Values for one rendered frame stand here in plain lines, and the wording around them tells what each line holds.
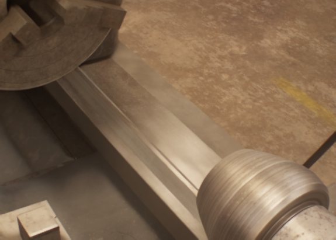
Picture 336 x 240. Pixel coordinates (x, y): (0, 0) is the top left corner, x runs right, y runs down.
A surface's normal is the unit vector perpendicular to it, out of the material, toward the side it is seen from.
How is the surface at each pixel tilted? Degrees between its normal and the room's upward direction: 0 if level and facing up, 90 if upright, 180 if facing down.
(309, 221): 9
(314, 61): 0
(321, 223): 3
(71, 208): 13
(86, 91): 48
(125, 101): 0
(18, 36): 90
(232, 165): 29
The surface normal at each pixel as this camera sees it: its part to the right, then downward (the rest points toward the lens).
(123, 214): 0.06, -0.66
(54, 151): 0.07, -0.81
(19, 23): -0.44, -0.48
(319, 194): 0.56, 0.51
